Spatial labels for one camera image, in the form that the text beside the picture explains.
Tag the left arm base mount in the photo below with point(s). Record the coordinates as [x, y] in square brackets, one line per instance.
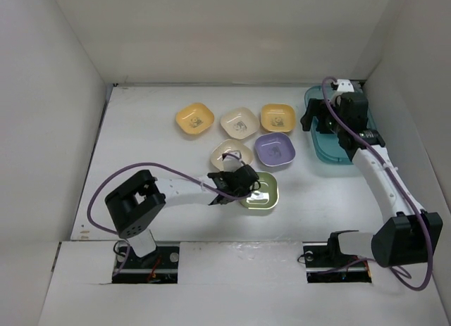
[159, 267]

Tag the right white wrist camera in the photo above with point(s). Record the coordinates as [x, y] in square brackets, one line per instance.
[343, 86]

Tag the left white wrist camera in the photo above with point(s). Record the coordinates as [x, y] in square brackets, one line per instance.
[232, 161]

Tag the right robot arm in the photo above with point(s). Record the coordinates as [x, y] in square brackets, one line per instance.
[409, 234]

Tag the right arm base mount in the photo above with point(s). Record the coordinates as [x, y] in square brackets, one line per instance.
[324, 262]

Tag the purple panda plate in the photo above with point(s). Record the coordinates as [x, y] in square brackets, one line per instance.
[274, 149]

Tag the green plate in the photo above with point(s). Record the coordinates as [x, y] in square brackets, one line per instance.
[266, 196]

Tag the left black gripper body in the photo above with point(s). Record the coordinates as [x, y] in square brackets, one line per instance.
[223, 174]

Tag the cream panda plate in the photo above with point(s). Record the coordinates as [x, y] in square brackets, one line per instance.
[228, 146]
[240, 123]

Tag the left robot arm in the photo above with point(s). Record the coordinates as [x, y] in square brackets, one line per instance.
[135, 203]

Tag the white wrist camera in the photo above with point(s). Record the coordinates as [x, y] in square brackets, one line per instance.
[343, 86]
[232, 161]

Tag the teal plastic bin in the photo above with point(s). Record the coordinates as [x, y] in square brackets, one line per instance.
[326, 146]

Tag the yellow panda plate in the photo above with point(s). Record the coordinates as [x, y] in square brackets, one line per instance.
[195, 118]
[278, 118]

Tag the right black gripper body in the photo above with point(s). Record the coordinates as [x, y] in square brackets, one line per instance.
[330, 122]

